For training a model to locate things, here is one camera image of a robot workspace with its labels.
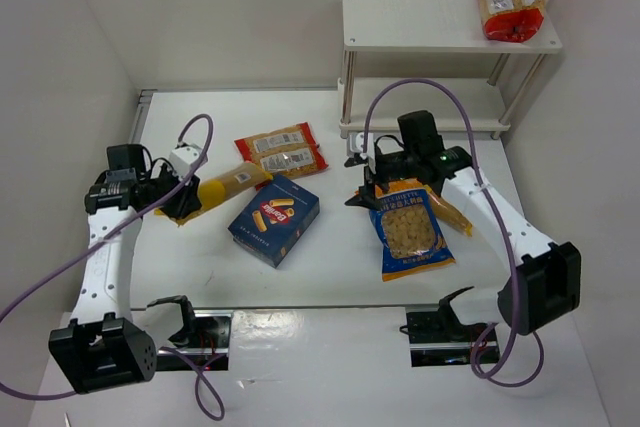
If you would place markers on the blue Barilla pasta box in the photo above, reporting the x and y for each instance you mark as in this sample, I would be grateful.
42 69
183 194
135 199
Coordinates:
275 219

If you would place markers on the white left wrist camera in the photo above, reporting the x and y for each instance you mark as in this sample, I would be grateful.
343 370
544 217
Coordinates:
185 159

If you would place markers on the white two-tier shelf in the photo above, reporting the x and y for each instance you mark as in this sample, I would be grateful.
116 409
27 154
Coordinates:
385 41

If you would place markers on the yellow spaghetti bag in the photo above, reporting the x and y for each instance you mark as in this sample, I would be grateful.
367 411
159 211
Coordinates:
447 213
216 191

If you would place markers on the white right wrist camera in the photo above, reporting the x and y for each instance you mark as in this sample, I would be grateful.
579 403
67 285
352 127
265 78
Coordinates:
358 147

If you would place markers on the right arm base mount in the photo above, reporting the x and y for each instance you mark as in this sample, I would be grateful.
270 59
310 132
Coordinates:
431 345

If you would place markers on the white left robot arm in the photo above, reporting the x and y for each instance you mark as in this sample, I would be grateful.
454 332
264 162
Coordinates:
101 347

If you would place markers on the blue orange orecchiette bag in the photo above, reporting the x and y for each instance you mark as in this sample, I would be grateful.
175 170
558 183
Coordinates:
408 230

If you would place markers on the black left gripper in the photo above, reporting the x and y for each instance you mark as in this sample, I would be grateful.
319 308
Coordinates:
181 196

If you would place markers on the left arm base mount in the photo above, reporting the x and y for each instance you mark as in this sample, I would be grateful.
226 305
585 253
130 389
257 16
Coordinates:
206 342

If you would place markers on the red pasta bag on shelf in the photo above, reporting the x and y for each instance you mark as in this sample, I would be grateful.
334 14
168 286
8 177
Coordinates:
512 21

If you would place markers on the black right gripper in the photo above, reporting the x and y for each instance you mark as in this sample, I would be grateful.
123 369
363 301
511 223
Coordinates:
369 179

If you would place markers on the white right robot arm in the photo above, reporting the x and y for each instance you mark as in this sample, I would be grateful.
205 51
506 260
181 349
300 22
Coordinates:
544 276

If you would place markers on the red clear macaroni bag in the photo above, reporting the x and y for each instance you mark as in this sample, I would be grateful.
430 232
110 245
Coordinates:
292 152

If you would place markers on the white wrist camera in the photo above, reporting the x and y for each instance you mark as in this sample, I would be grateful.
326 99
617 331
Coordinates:
358 147
185 159

